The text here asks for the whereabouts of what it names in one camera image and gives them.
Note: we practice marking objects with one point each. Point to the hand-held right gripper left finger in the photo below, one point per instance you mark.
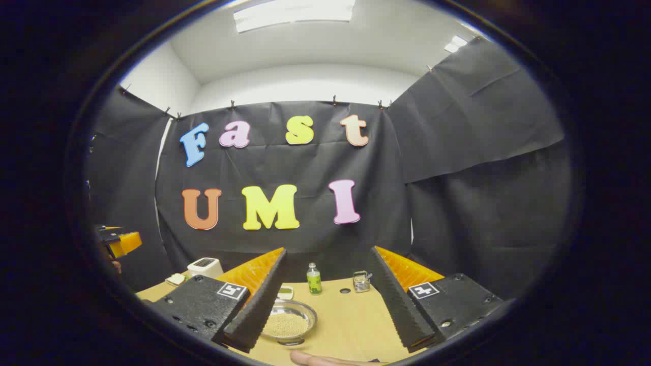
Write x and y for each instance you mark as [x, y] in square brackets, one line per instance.
[259, 310]

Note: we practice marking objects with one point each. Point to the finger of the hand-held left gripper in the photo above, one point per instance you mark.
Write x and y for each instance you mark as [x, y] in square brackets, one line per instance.
[127, 244]

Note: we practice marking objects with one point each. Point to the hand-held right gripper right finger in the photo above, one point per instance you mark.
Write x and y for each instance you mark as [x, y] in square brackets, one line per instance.
[399, 305]

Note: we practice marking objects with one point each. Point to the steel pot with soybeans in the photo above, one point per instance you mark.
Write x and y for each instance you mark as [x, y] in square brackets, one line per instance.
[290, 323]

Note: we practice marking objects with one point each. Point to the white divided bean dish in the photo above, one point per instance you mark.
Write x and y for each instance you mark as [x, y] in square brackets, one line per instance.
[286, 293]

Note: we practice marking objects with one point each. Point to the green label drink bottle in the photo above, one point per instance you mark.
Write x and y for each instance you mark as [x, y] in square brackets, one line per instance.
[314, 282]

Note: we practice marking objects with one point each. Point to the white toaster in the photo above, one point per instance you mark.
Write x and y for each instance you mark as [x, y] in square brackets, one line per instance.
[206, 267]

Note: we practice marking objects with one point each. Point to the small ceiling light panel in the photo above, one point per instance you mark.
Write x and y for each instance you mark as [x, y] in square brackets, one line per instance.
[455, 44]

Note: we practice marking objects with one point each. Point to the large ceiling light panel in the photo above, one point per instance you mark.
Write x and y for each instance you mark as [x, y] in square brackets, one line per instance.
[295, 12]

